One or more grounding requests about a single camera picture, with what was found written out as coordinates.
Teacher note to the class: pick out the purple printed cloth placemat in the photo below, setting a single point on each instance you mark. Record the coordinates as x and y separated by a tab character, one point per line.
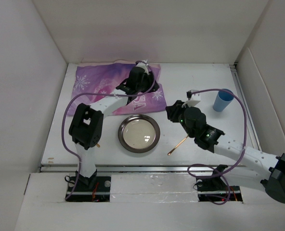
103	79

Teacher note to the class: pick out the blue plastic cup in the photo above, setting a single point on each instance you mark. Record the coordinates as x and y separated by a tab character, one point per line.
223	99

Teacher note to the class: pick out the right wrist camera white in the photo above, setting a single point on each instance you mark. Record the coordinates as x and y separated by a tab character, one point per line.
193	98

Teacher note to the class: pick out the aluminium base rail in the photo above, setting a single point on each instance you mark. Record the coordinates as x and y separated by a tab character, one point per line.
176	80

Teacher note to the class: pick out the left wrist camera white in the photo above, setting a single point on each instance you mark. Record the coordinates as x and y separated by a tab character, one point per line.
144	65

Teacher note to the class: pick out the metal rimmed cream plate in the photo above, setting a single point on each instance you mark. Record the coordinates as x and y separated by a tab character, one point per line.
139	133

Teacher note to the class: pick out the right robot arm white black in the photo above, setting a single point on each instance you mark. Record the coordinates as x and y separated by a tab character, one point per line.
265	172

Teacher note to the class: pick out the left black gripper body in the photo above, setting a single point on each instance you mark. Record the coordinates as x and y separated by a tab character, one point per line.
146	83

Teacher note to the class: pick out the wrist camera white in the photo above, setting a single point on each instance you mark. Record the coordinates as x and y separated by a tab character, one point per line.
193	98
144	65

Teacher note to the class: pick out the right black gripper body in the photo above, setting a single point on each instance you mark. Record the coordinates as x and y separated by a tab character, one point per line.
177	114

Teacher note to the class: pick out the white foam block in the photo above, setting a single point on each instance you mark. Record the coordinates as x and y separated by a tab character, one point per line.
153	188

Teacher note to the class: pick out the gold spoon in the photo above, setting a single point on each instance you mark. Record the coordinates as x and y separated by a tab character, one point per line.
181	142

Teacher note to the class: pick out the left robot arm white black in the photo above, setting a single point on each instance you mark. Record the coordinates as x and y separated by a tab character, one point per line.
87	123

